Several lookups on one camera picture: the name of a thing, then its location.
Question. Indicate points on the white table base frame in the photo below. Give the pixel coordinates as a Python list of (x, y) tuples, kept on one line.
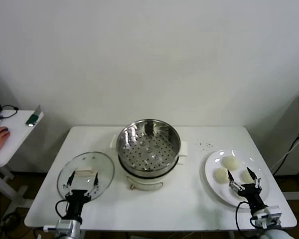
[(296, 195)]

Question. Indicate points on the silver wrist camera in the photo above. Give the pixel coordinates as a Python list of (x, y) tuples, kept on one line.
[(271, 215), (64, 224)]

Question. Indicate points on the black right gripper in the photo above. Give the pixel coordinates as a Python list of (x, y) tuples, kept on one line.
[(251, 195)]

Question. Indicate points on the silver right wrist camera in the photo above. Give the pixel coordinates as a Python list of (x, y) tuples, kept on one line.
[(271, 215)]

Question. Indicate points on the white round plate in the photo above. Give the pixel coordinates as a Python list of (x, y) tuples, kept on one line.
[(214, 161)]

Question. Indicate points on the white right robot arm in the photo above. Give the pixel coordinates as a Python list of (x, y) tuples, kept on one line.
[(276, 234)]

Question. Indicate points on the green and white box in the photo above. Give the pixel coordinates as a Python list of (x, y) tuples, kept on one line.
[(33, 118)]

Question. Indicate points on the stainless steel steamer basket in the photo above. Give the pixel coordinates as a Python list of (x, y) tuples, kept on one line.
[(129, 139)]

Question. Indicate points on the white steamed baozi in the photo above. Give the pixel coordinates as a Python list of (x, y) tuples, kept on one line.
[(230, 163), (219, 174), (245, 176)]

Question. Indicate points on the round glass pot lid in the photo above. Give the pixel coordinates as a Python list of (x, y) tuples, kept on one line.
[(89, 160)]

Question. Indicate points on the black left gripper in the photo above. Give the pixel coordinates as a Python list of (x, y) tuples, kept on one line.
[(77, 199)]

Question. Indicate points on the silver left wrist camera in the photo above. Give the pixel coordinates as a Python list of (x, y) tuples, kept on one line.
[(64, 224)]

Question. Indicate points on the white side table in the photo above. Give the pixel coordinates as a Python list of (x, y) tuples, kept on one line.
[(17, 134)]

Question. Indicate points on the scattered dark crumbs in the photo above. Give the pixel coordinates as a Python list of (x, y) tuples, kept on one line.
[(204, 145)]

